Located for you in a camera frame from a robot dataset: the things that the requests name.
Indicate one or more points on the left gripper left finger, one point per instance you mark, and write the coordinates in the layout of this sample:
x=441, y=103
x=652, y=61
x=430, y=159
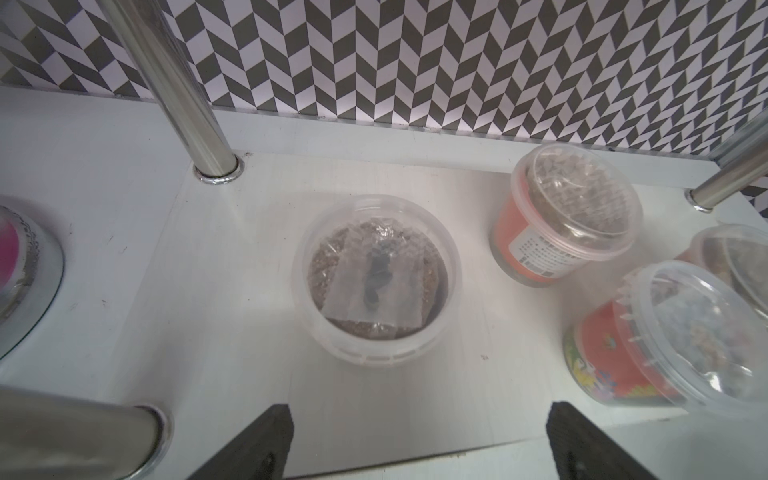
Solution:
x=260, y=451

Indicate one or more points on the small yellow-label seed cup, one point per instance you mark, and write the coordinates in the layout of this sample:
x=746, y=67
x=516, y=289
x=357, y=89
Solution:
x=377, y=280

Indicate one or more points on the white two-tier shelf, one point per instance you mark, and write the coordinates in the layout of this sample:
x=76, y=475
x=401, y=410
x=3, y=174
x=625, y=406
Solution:
x=180, y=293

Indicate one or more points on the small black-red seed cup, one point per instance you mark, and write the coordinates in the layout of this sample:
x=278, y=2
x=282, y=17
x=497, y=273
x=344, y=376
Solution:
x=673, y=334

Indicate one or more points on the small orange back seed cup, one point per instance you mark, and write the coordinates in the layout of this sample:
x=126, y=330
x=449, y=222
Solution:
x=567, y=207

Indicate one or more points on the pink plastic wine glass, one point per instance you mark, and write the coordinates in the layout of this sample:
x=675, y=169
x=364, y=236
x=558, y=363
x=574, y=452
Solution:
x=10, y=252

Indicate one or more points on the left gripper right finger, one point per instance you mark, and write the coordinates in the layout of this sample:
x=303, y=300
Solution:
x=581, y=450

